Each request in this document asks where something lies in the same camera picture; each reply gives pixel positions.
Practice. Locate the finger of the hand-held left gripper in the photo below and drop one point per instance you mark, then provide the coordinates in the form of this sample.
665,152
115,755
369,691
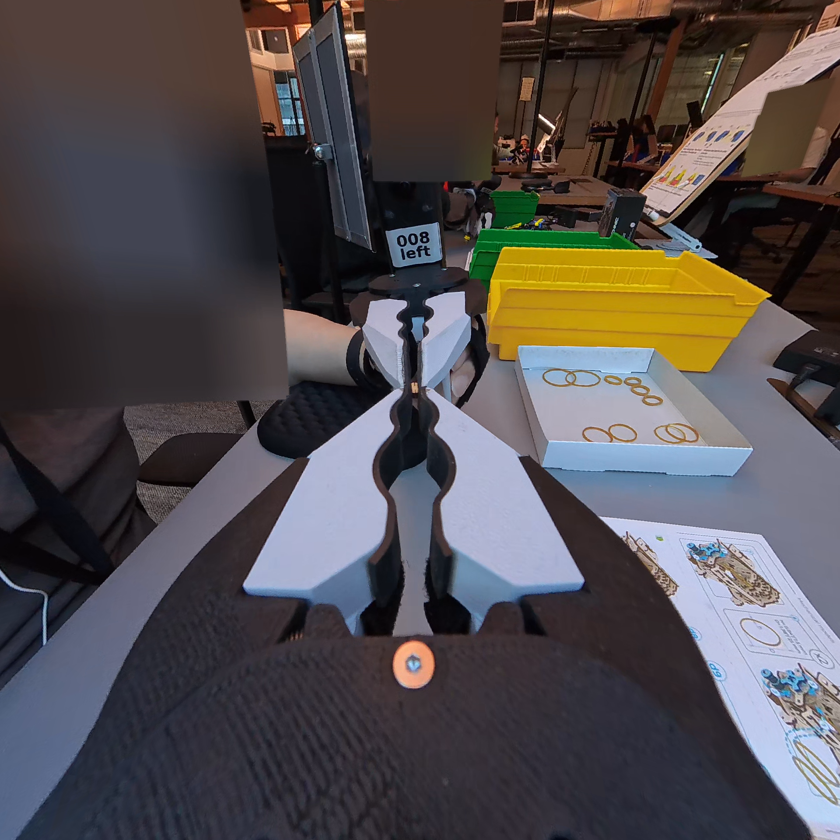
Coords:
380,334
449,334

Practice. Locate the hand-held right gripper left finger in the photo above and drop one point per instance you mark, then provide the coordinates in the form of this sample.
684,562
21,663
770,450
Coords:
315,525

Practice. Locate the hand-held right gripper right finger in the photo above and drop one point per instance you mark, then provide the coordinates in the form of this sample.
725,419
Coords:
512,525

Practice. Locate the person's left forearm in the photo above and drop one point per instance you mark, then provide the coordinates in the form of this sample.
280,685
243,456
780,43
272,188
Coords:
315,348

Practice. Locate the person's left hand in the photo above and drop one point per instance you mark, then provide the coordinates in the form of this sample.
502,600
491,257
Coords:
464,371

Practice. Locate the black wristband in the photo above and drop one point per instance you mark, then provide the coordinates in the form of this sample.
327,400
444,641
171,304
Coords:
354,361

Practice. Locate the small green plastic bin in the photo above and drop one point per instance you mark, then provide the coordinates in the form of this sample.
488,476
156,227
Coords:
512,210

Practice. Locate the group of tan rubber bands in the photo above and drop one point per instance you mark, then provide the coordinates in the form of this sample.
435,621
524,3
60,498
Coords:
544,377

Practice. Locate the black textured wrist rest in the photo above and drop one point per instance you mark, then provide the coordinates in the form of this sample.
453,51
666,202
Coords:
308,420

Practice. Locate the white cardboard tray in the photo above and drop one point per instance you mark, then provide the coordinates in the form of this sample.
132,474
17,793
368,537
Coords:
590,453

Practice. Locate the grey flat monitor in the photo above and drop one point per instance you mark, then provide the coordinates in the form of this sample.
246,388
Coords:
331,131

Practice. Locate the brown chair seat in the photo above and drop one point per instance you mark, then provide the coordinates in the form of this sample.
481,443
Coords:
190,459

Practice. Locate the yellow plastic bin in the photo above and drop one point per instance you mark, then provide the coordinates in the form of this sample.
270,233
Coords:
590,328

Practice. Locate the small black box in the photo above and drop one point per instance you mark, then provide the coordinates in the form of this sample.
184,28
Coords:
622,213

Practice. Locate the printed instruction booklet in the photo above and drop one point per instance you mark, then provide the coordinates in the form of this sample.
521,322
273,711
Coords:
722,623

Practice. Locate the tilted printed poster board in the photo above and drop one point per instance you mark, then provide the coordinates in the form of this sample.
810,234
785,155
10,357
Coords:
709,151

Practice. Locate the black power adapter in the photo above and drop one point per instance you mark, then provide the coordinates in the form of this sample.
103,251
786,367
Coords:
810,354

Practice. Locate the wooden background table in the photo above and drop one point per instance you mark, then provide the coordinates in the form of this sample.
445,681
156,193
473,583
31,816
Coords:
800,195

